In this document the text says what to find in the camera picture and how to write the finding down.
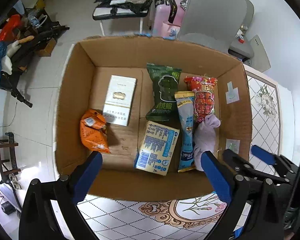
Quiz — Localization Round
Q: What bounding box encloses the red plastic bag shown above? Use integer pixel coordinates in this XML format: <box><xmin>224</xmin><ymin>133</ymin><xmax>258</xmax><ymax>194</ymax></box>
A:
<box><xmin>0</xmin><ymin>14</ymin><xmax>23</xmax><ymax>49</ymax></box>

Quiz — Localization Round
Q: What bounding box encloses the black floor cable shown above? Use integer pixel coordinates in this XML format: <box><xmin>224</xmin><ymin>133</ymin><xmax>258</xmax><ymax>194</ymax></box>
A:
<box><xmin>0</xmin><ymin>102</ymin><xmax>18</xmax><ymax>128</ymax></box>

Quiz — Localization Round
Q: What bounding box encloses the white padded chair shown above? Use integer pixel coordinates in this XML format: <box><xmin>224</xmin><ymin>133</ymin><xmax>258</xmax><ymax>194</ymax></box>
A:
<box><xmin>92</xmin><ymin>0</ymin><xmax>155</xmax><ymax>36</ymax></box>

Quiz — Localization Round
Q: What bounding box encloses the white cigarette pack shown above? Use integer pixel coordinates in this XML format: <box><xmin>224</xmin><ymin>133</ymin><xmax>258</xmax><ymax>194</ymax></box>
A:
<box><xmin>102</xmin><ymin>75</ymin><xmax>137</xmax><ymax>127</ymax></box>

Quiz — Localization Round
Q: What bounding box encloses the pink paper bag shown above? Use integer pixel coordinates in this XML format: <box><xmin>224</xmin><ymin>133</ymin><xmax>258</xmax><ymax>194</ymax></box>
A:
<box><xmin>160</xmin><ymin>22</ymin><xmax>182</xmax><ymax>39</ymax></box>

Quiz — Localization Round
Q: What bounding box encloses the light purple cloth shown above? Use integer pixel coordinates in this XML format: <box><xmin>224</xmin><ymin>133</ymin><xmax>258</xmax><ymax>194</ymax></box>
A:
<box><xmin>193</xmin><ymin>114</ymin><xmax>221</xmax><ymax>172</ymax></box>

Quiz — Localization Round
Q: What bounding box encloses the white board panel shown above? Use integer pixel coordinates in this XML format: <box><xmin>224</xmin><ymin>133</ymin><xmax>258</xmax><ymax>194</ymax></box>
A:
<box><xmin>249</xmin><ymin>34</ymin><xmax>272</xmax><ymax>73</ymax></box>

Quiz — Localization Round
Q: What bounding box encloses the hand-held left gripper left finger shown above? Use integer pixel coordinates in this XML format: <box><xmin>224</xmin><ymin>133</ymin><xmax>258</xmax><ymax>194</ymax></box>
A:
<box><xmin>19</xmin><ymin>151</ymin><xmax>103</xmax><ymax>240</ymax></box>

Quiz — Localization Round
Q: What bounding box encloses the large grey chair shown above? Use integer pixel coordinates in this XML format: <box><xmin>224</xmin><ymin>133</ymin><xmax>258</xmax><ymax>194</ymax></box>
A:
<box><xmin>177</xmin><ymin>0</ymin><xmax>248</xmax><ymax>53</ymax></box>

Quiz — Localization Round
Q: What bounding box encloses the slim blue stick packet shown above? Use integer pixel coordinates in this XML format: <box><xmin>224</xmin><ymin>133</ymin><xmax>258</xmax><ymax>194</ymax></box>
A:
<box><xmin>174</xmin><ymin>91</ymin><xmax>197</xmax><ymax>173</ymax></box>

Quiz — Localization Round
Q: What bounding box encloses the small brown cardboard box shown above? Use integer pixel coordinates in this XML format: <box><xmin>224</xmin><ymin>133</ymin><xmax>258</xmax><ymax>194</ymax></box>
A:
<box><xmin>37</xmin><ymin>40</ymin><xmax>57</xmax><ymax>57</ymax></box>

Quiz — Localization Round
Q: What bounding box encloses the green wet wipe packet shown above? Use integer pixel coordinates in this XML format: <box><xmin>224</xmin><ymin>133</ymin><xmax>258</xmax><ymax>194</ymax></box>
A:
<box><xmin>145</xmin><ymin>63</ymin><xmax>182</xmax><ymax>122</ymax></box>

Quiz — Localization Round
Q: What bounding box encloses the red patterned snack packet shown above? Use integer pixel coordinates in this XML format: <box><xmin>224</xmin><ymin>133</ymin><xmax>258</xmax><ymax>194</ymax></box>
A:
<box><xmin>184</xmin><ymin>75</ymin><xmax>218</xmax><ymax>124</ymax></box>

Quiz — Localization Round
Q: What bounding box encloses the white blue tissue pack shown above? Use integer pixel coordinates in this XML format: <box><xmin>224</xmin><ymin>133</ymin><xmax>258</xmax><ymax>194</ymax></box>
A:
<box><xmin>134</xmin><ymin>120</ymin><xmax>180</xmax><ymax>176</ymax></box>

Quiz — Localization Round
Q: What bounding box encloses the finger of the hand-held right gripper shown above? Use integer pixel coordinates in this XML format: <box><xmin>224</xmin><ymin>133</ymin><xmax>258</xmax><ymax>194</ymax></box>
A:
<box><xmin>251</xmin><ymin>145</ymin><xmax>300</xmax><ymax>178</ymax></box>
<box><xmin>222</xmin><ymin>149</ymin><xmax>290</xmax><ymax>185</ymax></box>

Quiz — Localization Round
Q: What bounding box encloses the pink suitcase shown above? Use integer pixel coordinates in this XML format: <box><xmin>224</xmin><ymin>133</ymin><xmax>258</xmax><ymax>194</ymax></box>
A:
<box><xmin>150</xmin><ymin>0</ymin><xmax>187</xmax><ymax>37</ymax></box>

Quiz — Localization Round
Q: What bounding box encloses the black folding rack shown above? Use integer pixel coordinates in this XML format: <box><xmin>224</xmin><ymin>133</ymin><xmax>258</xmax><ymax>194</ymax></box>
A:
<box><xmin>0</xmin><ymin>21</ymin><xmax>70</xmax><ymax>108</ymax></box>

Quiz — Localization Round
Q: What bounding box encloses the orange snack packet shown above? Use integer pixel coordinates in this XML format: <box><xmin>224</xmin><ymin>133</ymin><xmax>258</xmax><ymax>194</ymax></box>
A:
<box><xmin>80</xmin><ymin>109</ymin><xmax>112</xmax><ymax>154</ymax></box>

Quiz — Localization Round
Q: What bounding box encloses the dark wooden chair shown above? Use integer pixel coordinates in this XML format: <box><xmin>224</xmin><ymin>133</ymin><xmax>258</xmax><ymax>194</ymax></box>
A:
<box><xmin>0</xmin><ymin>131</ymin><xmax>22</xmax><ymax>183</ymax></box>

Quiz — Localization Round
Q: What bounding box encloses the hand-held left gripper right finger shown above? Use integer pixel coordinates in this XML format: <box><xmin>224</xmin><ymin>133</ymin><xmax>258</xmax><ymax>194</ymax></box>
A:
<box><xmin>201</xmin><ymin>151</ymin><xmax>285</xmax><ymax>240</ymax></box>

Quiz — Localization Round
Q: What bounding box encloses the small grey chair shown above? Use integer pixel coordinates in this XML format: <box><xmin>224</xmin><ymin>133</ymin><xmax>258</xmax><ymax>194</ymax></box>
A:
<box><xmin>227</xmin><ymin>0</ymin><xmax>255</xmax><ymax>62</ymax></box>

